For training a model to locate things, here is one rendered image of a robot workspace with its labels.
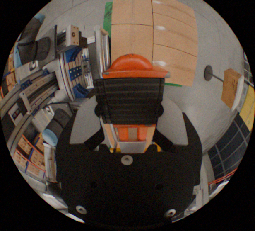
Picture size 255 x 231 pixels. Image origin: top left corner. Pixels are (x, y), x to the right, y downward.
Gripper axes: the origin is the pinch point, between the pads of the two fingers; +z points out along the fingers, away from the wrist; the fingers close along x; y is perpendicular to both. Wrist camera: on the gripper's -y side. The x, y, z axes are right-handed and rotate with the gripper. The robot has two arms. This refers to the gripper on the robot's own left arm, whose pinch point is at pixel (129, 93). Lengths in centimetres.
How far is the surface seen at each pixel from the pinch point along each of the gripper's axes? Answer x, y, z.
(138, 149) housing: 2.0, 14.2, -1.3
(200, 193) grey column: 92, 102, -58
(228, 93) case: 172, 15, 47
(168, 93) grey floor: 75, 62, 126
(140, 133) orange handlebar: 2.1, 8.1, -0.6
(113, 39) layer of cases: -15, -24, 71
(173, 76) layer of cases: 48, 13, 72
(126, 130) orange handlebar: -0.7, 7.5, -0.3
